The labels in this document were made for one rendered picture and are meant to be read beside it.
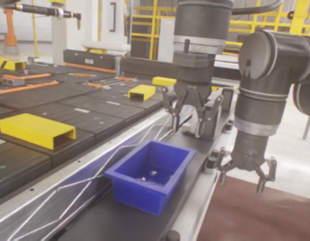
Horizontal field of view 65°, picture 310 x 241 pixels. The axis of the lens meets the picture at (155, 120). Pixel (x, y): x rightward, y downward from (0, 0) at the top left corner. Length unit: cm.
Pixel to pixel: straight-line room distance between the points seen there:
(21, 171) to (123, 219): 23
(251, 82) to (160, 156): 33
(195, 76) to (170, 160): 31
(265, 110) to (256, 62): 11
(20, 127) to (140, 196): 31
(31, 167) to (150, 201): 25
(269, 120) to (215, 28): 24
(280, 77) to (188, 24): 23
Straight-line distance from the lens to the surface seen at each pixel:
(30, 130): 59
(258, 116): 58
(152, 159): 75
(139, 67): 160
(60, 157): 56
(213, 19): 48
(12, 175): 49
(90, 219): 57
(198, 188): 76
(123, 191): 58
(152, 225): 55
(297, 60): 60
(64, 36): 739
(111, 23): 412
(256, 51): 57
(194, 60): 44
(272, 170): 68
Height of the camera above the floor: 125
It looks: 19 degrees down
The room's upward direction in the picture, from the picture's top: 5 degrees clockwise
